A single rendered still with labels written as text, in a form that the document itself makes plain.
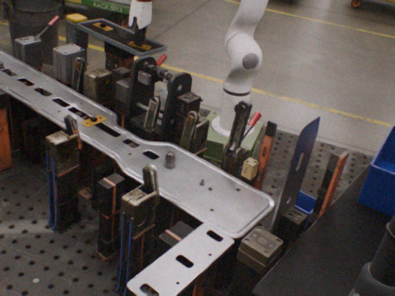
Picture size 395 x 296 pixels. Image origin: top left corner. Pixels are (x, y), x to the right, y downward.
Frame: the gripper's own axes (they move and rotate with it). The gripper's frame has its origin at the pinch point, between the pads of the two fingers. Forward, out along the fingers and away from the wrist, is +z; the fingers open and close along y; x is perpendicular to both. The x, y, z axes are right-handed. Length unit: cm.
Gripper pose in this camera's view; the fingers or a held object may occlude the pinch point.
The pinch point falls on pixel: (139, 39)
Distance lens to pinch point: 180.2
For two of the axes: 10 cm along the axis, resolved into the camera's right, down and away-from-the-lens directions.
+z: -1.3, 8.4, 5.3
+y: -3.4, 4.6, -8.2
